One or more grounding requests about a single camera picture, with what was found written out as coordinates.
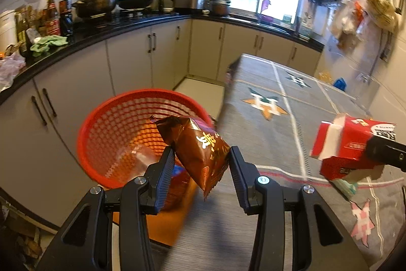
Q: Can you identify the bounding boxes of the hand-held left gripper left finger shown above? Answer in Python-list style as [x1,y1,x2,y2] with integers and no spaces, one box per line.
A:
[36,146,176,271]

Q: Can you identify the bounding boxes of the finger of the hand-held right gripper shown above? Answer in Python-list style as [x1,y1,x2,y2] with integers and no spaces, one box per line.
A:
[365,136,406,173]

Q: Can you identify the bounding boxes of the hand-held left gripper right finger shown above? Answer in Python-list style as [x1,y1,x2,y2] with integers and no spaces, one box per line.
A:
[229,146,370,271]

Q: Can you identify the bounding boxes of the blue carton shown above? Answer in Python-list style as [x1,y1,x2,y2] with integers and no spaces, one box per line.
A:
[171,165,188,178]

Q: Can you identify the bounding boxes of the clear plastic wrapper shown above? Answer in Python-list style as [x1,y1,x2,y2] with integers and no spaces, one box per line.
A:
[116,144,165,176]

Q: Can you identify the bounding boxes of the red carton box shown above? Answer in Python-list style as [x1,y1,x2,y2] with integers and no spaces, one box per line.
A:
[309,112,398,181]

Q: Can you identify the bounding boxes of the brown snack packet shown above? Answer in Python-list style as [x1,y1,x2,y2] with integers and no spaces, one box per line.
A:
[150,115,230,202]

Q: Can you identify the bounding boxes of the pale green packet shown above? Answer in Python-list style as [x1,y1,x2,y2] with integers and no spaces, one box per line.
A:
[330,178,359,200]

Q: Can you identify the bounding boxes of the red plastic basket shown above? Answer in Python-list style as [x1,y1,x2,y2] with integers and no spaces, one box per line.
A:
[76,87,216,192]

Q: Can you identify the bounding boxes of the grey printed tablecloth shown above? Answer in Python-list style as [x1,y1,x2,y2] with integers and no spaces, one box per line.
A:
[152,53,406,271]

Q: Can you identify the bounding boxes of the beige base cabinets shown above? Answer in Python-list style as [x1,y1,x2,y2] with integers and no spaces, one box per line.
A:
[0,19,322,227]

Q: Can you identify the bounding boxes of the hanging plastic bags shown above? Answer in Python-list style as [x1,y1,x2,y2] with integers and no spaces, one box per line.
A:
[328,0,400,51]

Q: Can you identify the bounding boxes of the brown vegetables pile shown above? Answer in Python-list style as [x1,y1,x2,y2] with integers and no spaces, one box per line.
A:
[19,227,43,259]

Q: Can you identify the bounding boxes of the black kitchen countertop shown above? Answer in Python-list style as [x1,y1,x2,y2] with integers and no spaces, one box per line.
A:
[0,9,324,106]

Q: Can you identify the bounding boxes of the black gas stove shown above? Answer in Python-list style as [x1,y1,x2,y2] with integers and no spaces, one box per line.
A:
[74,11,181,25]

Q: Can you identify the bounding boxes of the steel cooking pot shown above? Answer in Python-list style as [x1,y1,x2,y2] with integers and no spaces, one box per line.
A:
[209,0,232,17]

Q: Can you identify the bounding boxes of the purple plastic object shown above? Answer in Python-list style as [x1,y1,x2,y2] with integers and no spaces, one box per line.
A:
[258,0,273,18]

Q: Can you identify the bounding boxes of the silver rice cooker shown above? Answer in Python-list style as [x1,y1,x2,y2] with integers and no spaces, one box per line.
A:
[174,0,205,13]

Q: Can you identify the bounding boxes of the green dish cloth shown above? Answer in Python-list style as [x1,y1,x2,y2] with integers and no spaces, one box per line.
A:
[29,35,69,57]

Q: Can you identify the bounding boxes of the pale plastic bag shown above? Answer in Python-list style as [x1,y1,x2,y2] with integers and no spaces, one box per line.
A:
[0,52,26,90]

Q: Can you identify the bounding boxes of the dark soy sauce bottle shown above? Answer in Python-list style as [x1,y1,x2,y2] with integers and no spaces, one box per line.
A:
[59,0,75,37]

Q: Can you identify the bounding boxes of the red label sauce bottle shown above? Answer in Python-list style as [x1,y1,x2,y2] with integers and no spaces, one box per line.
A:
[44,0,61,37]

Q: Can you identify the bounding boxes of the dark oil bottle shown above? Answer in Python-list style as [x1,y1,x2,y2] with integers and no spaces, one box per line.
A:
[16,12,29,57]

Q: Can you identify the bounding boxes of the white plastic bucket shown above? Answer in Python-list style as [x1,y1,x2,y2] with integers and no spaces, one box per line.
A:
[0,9,18,51]

